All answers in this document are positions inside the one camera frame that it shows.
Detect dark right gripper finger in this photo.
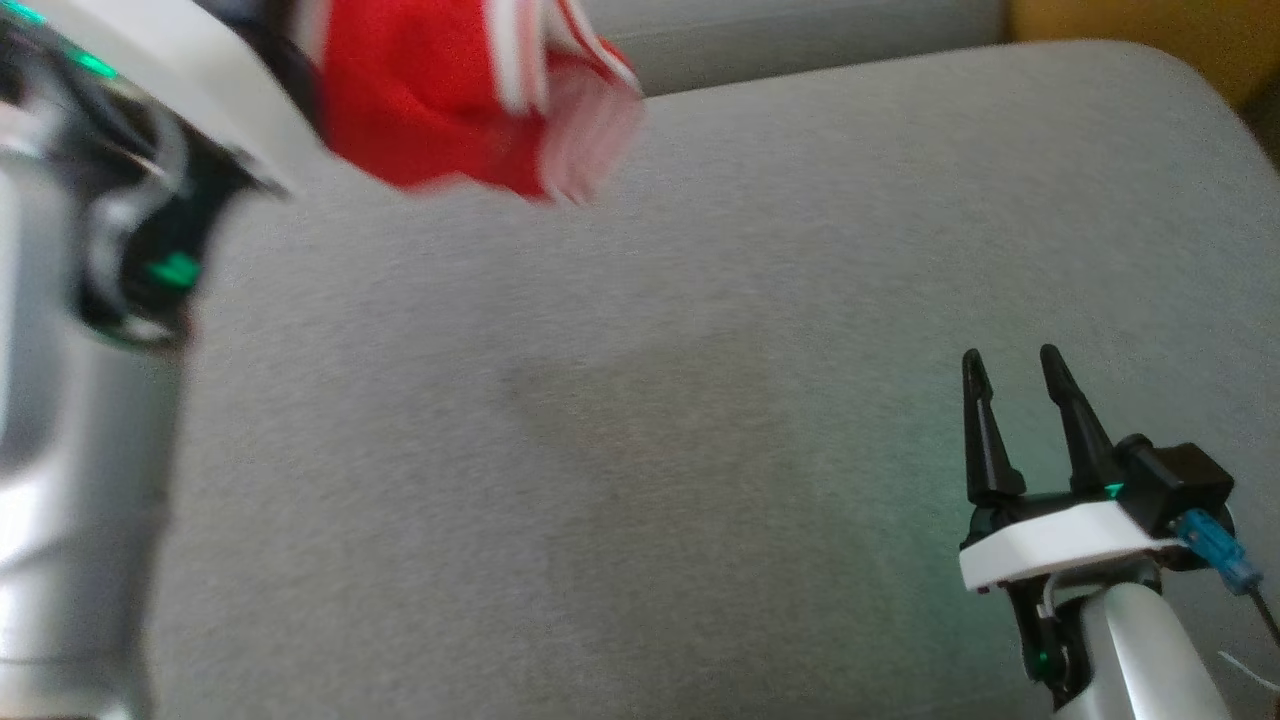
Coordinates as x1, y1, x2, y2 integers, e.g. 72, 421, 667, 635
961, 349, 1027, 506
1039, 344, 1122, 496

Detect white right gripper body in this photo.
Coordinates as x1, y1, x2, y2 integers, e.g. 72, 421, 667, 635
958, 490, 1189, 594

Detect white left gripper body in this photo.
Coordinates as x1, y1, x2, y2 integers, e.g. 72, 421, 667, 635
40, 0, 326, 196

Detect red jersey with white trim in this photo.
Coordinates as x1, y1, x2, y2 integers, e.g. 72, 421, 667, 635
300, 0, 646, 206

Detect grey sofa seat cushion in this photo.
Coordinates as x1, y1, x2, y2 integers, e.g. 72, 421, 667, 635
150, 40, 1280, 720

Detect yellow wooden panel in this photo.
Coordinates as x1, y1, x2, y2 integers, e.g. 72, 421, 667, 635
1005, 0, 1280, 111

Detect grey sofa back cushion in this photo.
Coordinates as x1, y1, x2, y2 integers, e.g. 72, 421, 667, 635
580, 0, 1011, 98

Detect right camera cable blue plug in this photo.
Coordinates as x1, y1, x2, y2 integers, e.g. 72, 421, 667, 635
1175, 508, 1280, 646

